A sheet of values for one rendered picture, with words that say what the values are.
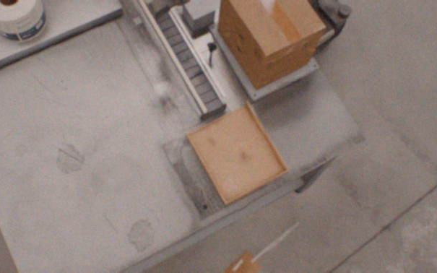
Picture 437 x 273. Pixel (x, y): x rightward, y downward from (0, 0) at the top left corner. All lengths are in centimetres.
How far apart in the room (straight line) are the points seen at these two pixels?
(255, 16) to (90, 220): 90
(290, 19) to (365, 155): 129
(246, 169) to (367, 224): 111
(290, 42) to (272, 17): 11
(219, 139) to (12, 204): 77
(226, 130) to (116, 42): 56
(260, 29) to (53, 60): 81
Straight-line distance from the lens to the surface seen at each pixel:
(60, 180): 190
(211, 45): 191
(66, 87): 203
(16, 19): 199
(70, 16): 212
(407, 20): 341
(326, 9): 293
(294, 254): 270
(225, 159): 188
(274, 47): 176
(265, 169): 189
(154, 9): 168
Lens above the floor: 262
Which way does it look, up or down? 70 degrees down
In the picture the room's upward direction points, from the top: 8 degrees clockwise
